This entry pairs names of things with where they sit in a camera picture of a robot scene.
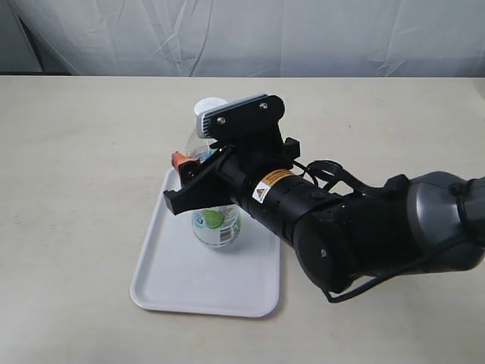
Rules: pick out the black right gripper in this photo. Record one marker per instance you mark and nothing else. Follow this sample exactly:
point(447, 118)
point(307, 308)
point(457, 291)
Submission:
point(268, 191)

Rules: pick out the clear bottle with green label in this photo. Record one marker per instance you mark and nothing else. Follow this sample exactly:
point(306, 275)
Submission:
point(216, 223)

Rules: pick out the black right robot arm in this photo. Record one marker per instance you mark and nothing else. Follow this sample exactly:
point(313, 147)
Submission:
point(347, 236)

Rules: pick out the white plastic tray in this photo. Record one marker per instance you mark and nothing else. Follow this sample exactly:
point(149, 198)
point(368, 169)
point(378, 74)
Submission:
point(176, 272)

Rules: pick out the white backdrop cloth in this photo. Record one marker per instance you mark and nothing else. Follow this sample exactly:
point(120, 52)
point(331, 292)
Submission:
point(261, 38)

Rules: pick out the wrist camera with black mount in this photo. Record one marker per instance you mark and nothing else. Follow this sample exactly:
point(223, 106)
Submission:
point(250, 128)

